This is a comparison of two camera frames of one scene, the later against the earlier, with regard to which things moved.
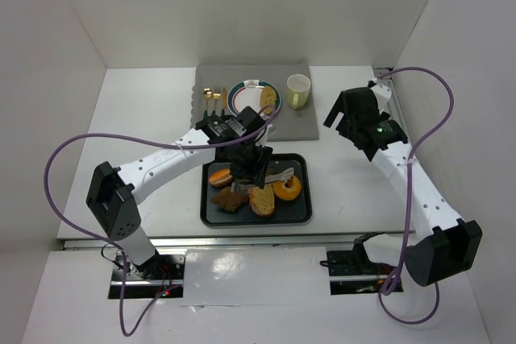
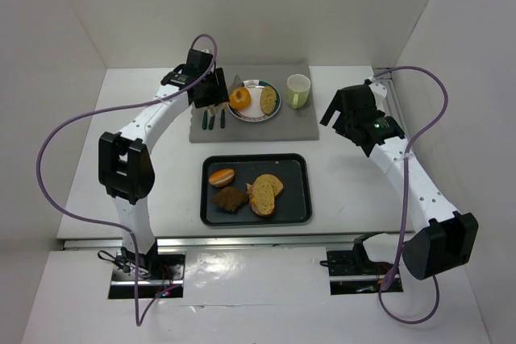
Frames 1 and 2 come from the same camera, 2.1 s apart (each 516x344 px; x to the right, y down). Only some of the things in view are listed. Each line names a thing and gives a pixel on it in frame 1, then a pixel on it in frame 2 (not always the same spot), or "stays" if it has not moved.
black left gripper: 250,163 to 211,94
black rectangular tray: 292,210 stays
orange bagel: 288,189 to 240,98
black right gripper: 351,114 stays
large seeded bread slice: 262,200 stays
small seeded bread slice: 268,99 stays
